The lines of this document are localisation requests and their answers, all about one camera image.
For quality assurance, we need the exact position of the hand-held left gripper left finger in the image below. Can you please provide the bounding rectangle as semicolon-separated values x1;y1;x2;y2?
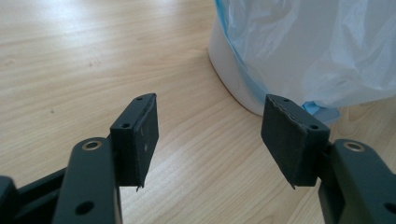
109;92;160;192

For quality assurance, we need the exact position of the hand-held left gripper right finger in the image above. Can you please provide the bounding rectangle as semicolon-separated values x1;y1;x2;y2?
260;93;332;190

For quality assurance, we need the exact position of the translucent plastic bin bag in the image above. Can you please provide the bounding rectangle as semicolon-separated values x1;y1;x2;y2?
214;0;396;125

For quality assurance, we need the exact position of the white bin with grey lid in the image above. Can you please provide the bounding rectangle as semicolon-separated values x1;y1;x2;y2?
207;0;396;117

